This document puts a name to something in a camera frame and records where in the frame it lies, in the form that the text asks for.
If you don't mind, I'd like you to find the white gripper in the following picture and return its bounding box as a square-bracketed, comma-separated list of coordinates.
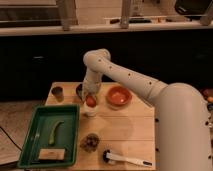
[82, 70, 102, 104]

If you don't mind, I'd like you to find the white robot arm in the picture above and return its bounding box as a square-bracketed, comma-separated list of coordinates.
[83, 49, 213, 171]

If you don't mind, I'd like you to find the white paper cup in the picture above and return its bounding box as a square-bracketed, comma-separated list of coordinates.
[84, 105, 98, 117]

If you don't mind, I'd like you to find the small dark cup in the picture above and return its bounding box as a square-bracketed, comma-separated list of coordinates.
[51, 86, 64, 102]

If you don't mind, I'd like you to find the dark blue bowl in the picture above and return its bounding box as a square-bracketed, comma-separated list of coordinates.
[76, 83, 82, 100]

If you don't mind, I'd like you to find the orange bowl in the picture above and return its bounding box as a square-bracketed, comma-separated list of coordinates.
[106, 86, 132, 106]

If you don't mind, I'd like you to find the green cucumber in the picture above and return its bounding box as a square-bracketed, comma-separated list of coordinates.
[48, 121, 64, 146]

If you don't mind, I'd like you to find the green plastic tray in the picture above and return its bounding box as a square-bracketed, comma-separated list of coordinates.
[18, 105, 80, 169]

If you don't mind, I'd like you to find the wooden block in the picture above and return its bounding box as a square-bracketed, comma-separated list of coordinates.
[38, 148, 65, 160]

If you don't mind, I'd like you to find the wooden chair leg left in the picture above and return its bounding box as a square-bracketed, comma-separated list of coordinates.
[55, 0, 78, 31]

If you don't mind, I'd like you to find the wooden chair leg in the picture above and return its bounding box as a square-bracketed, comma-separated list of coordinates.
[120, 0, 131, 29]
[55, 0, 78, 31]

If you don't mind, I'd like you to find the wooden chair leg middle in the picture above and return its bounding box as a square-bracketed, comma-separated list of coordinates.
[120, 0, 131, 29]

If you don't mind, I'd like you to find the black cable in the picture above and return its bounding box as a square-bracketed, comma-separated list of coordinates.
[0, 125, 23, 153]

